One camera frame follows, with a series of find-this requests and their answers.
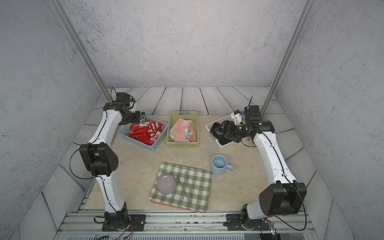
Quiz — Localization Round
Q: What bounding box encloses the red bear Christmas sock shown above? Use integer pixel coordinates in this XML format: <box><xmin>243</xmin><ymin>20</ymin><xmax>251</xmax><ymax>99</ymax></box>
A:
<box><xmin>129</xmin><ymin>124</ymin><xmax>157</xmax><ymax>146</ymax></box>

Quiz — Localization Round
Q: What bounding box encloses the pink sock with blue text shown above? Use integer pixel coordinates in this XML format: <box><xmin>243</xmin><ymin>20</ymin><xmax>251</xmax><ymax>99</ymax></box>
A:
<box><xmin>169</xmin><ymin>118</ymin><xmax>197</xmax><ymax>142</ymax></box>

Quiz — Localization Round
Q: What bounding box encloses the black sock with white label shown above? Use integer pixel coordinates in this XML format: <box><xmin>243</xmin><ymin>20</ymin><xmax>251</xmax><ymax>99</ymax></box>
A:
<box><xmin>210</xmin><ymin>122</ymin><xmax>233</xmax><ymax>146</ymax></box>

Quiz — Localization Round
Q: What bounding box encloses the red white striped Santa sock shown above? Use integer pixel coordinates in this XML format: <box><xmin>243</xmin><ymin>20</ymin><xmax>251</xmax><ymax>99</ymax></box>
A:
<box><xmin>147</xmin><ymin>121</ymin><xmax>163</xmax><ymax>142</ymax></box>

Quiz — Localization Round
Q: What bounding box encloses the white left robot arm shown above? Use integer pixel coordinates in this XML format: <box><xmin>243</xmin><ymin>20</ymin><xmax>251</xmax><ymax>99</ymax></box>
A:
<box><xmin>79</xmin><ymin>101</ymin><xmax>141</xmax><ymax>225</ymax></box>

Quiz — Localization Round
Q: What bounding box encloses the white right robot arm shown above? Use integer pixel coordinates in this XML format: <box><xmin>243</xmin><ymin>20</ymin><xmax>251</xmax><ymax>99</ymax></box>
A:
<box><xmin>216</xmin><ymin>120</ymin><xmax>307</xmax><ymax>220</ymax></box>

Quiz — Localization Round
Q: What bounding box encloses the light blue plastic basket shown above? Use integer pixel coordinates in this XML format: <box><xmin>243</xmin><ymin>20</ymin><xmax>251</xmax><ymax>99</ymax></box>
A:
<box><xmin>118</xmin><ymin>117</ymin><xmax>168</xmax><ymax>152</ymax></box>

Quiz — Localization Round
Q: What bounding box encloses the white plastic basket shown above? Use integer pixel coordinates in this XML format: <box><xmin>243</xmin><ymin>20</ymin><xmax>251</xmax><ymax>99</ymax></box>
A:
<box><xmin>205</xmin><ymin>115</ymin><xmax>238</xmax><ymax>152</ymax></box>

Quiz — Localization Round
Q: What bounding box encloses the light green plastic basket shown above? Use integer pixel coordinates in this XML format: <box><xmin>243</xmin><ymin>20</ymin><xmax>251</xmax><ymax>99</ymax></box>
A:
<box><xmin>166</xmin><ymin>111</ymin><xmax>199</xmax><ymax>148</ymax></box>

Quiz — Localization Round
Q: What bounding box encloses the light blue ceramic mug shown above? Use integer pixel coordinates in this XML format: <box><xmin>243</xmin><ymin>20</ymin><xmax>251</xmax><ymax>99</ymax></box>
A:
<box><xmin>210</xmin><ymin>155</ymin><xmax>234</xmax><ymax>176</ymax></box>

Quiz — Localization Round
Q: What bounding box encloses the green white checkered cloth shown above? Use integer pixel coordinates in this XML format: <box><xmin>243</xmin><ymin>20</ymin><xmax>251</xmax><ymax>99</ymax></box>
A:
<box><xmin>149</xmin><ymin>162</ymin><xmax>213</xmax><ymax>212</ymax></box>

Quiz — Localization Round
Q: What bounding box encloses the lilac ceramic bowl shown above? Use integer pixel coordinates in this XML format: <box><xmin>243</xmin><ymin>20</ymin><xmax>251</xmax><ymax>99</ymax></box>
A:
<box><xmin>156</xmin><ymin>174</ymin><xmax>177</xmax><ymax>195</ymax></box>

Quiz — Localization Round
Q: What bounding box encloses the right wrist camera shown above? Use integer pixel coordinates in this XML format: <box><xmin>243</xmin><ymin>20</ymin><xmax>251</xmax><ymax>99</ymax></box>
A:
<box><xmin>231</xmin><ymin>105</ymin><xmax>262</xmax><ymax>125</ymax></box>

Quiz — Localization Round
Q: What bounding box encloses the right aluminium frame post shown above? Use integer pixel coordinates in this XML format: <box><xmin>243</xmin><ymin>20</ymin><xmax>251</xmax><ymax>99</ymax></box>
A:
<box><xmin>261</xmin><ymin>0</ymin><xmax>316</xmax><ymax>117</ymax></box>

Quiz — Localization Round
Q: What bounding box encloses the metal base rail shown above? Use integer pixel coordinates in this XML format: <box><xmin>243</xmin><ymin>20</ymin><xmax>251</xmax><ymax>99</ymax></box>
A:
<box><xmin>54</xmin><ymin>210</ymin><xmax>318</xmax><ymax>240</ymax></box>

